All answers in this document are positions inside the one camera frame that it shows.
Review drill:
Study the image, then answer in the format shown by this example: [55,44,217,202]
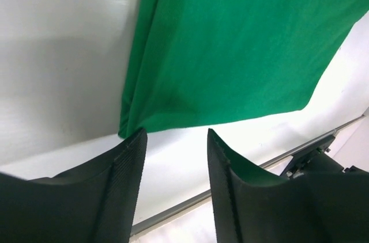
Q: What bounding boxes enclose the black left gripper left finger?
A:
[1,128,148,242]

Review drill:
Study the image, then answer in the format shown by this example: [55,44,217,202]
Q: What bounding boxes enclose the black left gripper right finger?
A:
[207,130,368,242]

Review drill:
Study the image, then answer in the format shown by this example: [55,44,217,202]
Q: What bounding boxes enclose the green t shirt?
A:
[118,0,368,138]

